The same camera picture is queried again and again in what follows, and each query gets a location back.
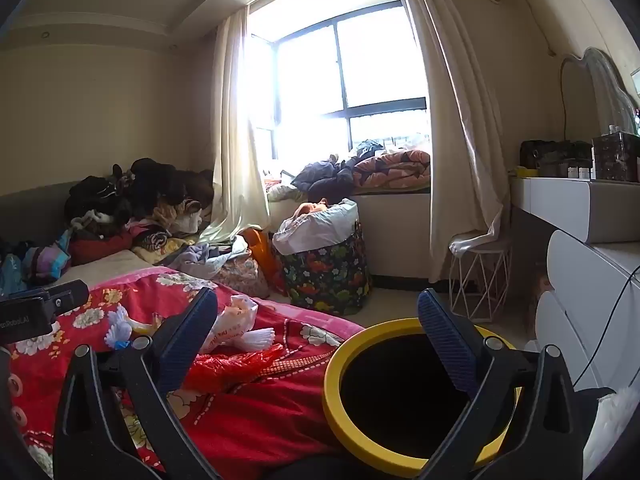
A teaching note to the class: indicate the pink floral bag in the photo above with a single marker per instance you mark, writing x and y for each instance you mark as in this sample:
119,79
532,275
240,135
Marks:
240,277

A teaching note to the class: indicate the dark blue jacket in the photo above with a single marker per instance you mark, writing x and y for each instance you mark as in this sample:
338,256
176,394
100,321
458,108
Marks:
320,177

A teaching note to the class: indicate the cream curtain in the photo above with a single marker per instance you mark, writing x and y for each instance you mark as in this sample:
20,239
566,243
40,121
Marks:
235,135
460,135

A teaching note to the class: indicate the white vanity desk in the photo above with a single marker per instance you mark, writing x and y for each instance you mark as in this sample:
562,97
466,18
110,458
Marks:
575,205

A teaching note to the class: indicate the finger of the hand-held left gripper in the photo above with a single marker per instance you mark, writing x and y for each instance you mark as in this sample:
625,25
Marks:
65,297

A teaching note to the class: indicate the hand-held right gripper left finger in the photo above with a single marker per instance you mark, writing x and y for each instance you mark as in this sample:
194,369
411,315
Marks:
192,325

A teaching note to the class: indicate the black cloth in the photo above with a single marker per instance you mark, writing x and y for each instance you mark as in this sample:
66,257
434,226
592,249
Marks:
367,147

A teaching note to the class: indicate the orange patterned quilt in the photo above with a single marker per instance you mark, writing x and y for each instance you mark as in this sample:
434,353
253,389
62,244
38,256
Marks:
395,170

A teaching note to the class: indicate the dinosaur print laundry basket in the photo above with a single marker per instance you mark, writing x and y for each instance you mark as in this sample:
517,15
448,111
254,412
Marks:
325,280

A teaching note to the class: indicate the white fluffy cloth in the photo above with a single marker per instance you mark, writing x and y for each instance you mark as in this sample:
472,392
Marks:
610,430

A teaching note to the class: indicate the red floral blanket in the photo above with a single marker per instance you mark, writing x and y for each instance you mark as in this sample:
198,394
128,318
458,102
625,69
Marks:
290,425

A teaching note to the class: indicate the black makeup bag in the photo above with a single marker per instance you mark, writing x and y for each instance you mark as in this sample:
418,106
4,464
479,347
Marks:
555,157

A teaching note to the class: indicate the clear cosmetics organizer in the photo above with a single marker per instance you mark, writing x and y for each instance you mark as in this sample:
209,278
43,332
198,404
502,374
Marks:
617,157

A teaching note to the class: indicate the red plastic bag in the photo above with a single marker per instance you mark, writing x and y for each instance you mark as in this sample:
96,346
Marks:
220,372

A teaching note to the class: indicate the pink cloth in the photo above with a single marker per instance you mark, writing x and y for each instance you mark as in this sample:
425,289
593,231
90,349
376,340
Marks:
307,209

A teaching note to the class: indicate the white green cloth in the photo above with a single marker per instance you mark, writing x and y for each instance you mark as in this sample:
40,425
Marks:
282,192

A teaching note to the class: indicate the bed with beige sheet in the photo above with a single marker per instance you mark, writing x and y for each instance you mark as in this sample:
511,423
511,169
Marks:
100,266

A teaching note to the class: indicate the grey headboard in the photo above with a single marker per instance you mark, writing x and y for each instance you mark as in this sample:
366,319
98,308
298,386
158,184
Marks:
30,210

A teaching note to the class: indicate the yellow box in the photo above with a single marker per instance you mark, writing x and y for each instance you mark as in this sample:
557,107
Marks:
522,171

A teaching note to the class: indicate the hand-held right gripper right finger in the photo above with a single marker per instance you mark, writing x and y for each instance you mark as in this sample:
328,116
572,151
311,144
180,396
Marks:
445,340

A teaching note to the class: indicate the wavy framed mirror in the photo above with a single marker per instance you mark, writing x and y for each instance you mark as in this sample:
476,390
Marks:
585,95

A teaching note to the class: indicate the pile of clothes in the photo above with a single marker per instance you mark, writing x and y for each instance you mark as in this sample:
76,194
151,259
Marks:
125,195

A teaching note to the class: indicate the white snack wrapper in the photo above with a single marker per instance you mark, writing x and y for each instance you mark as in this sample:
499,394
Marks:
235,320

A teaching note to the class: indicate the orange bag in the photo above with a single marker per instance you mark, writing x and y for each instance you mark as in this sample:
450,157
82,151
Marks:
262,255

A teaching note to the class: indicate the cardboard box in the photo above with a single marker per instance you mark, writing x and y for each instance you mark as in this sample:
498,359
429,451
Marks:
537,300

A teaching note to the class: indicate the yellow rimmed trash bin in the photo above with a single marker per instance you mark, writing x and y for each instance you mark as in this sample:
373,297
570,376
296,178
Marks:
331,395

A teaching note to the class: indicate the white chest of drawers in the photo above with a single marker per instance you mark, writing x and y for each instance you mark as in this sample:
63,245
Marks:
585,285

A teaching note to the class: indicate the white cloth bundle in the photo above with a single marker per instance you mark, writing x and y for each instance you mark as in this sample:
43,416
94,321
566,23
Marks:
320,230

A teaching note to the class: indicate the pale purple cloth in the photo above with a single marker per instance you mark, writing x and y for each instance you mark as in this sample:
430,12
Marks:
200,257

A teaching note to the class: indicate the small white jar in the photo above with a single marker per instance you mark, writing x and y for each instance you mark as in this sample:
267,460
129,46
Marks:
583,172

